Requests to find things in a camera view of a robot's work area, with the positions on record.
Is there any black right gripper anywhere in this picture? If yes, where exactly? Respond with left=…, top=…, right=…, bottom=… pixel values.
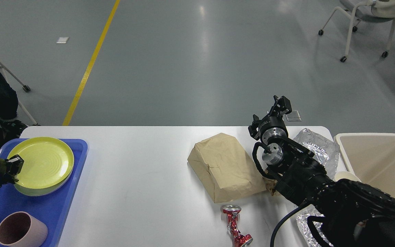
left=248, top=95, right=292, bottom=143

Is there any yellow plastic plate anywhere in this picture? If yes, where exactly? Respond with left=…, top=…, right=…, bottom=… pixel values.
left=9, top=137, right=75, bottom=189

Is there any pink mug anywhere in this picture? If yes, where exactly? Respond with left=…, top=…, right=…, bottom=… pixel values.
left=0, top=211, right=48, bottom=247

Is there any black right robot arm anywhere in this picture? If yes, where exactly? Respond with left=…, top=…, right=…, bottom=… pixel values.
left=248, top=96, right=395, bottom=247

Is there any floor outlet cover plate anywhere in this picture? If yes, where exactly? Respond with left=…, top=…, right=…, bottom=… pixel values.
left=285, top=110, right=302, bottom=122

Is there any pale green plate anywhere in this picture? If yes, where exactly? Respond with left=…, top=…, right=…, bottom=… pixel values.
left=14, top=172, right=72, bottom=197

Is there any blue plastic tray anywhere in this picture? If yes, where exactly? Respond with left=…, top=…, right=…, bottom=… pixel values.
left=0, top=139, right=88, bottom=247

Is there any brown paper bag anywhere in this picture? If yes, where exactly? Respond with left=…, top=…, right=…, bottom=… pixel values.
left=188, top=133, right=266, bottom=203

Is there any crumpled brown paper ball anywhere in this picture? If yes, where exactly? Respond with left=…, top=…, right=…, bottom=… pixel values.
left=262, top=168, right=280, bottom=197

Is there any crumpled aluminium foil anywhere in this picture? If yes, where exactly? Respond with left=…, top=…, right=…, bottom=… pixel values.
left=293, top=128, right=340, bottom=247

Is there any white paper cup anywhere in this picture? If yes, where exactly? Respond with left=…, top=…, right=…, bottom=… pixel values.
left=334, top=171, right=361, bottom=182

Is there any crushed red can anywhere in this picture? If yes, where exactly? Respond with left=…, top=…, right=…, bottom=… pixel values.
left=221, top=204, right=253, bottom=247

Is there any beige plastic bin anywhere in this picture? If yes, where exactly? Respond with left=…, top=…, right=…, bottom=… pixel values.
left=334, top=133, right=395, bottom=198

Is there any white wheeled chair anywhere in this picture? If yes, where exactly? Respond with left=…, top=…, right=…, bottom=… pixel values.
left=318, top=0, right=395, bottom=63

